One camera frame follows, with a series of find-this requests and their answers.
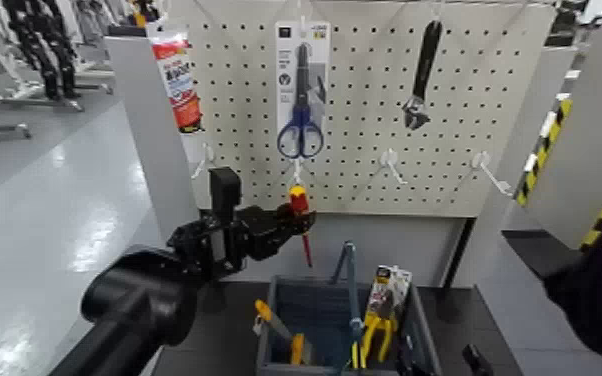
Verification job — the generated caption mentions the packaged yellow pliers black jaws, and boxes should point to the packaged yellow pliers black jaws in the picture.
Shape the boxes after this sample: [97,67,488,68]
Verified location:
[358,264,402,369]

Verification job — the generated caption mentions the blue scissors in card package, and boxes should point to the blue scissors in card package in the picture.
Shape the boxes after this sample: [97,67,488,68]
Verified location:
[274,19,332,160]

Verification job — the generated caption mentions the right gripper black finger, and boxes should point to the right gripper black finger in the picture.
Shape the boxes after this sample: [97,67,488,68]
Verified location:
[395,335,433,376]
[461,343,495,376]

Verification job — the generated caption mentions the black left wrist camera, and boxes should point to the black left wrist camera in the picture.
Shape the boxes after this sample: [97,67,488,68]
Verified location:
[208,166,243,222]

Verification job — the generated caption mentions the black handled adjustable wrench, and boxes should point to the black handled adjustable wrench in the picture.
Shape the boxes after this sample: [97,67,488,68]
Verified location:
[401,19,444,131]

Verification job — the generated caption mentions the white metal pegboard hook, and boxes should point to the white metal pegboard hook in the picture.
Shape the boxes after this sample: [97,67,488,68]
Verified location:
[190,141,217,181]
[378,147,409,186]
[471,151,514,197]
[286,157,307,189]

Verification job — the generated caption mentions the red yellow screwdriver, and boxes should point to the red yellow screwdriver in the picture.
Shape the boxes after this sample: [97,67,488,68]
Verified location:
[287,184,314,269]

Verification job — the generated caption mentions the yellow object in background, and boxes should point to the yellow object in background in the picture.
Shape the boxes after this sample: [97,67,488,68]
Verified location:
[130,0,150,30]

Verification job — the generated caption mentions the dark equipment in background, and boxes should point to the dark equipment in background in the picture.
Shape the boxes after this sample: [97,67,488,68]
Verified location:
[544,0,591,48]

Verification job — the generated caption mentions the grey metal stand post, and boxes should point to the grey metal stand post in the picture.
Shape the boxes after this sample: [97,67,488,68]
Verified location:
[103,35,202,243]
[450,47,583,290]

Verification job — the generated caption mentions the grey blue tool crate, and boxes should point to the grey blue tool crate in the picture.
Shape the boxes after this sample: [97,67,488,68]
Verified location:
[255,241,444,376]

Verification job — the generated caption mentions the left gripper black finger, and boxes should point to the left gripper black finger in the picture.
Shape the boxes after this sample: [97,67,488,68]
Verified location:
[282,214,317,237]
[277,201,302,224]

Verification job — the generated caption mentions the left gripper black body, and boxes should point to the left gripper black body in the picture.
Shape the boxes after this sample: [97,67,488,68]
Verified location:
[236,203,288,262]

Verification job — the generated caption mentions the red white sealant tube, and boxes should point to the red white sealant tube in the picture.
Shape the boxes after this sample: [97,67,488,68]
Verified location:
[145,23,204,134]

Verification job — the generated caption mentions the grey panel with hazard stripes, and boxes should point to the grey panel with hazard stripes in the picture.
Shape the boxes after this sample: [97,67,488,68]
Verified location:
[513,0,602,251]

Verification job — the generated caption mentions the black robot in background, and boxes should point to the black robot in background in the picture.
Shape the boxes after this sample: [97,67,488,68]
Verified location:
[1,0,82,101]

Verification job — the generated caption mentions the beige perforated pegboard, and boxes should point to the beige perforated pegboard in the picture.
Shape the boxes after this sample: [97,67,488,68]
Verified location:
[166,0,559,219]

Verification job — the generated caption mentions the yellow and grey hand tool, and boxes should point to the yellow and grey hand tool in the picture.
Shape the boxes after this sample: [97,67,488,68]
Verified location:
[252,299,314,366]

